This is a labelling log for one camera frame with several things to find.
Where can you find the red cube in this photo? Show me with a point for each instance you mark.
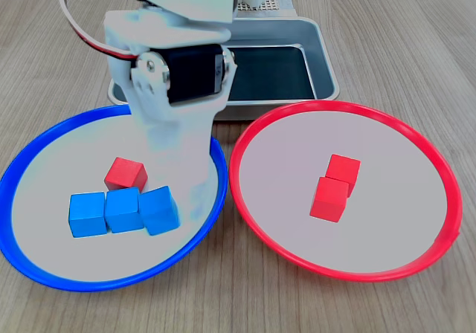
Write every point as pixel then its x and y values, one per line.
pixel 124 173
pixel 344 169
pixel 327 201

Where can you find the blue cube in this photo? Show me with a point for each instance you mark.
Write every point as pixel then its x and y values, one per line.
pixel 160 212
pixel 123 210
pixel 87 216

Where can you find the black tray mat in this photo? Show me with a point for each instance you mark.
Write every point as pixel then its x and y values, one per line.
pixel 271 73

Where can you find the steel tray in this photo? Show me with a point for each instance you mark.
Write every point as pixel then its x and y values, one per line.
pixel 323 50

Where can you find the blue-rimmed white plate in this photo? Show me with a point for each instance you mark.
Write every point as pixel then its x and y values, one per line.
pixel 111 258

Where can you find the red-rimmed white plate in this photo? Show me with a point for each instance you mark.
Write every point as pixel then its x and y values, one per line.
pixel 372 236

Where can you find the pale perforated base plate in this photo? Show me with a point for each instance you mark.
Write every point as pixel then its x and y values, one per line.
pixel 282 2

